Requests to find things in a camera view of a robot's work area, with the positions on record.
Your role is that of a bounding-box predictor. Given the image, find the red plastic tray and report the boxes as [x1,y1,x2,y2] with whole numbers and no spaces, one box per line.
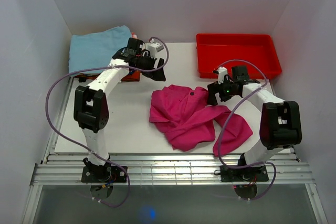
[196,34,282,80]

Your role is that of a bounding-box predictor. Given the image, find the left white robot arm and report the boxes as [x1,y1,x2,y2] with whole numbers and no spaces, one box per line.
[74,37,168,182]

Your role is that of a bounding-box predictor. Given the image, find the folded orange patterned trousers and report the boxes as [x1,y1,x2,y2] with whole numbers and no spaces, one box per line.
[75,32,142,82]

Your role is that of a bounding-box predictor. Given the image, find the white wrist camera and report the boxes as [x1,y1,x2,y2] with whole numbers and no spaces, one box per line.
[146,39,164,58]
[213,67,228,84]

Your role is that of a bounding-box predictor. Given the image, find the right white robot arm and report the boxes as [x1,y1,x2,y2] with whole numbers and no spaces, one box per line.
[207,61,302,180]

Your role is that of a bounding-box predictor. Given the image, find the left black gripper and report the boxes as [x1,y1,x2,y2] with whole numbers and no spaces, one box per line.
[136,53,166,82]

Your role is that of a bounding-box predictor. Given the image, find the pink trousers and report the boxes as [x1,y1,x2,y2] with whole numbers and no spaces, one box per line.
[149,85,253,156]

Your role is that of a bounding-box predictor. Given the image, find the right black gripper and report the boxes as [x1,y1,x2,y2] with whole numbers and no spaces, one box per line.
[206,76,237,106]

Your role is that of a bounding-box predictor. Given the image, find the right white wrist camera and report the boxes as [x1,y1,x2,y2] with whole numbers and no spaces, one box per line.
[213,67,228,84]

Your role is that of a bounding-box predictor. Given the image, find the aluminium rail frame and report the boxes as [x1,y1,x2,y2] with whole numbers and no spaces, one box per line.
[23,77,328,223]

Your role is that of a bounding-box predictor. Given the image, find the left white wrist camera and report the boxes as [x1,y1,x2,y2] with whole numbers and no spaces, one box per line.
[146,39,164,58]

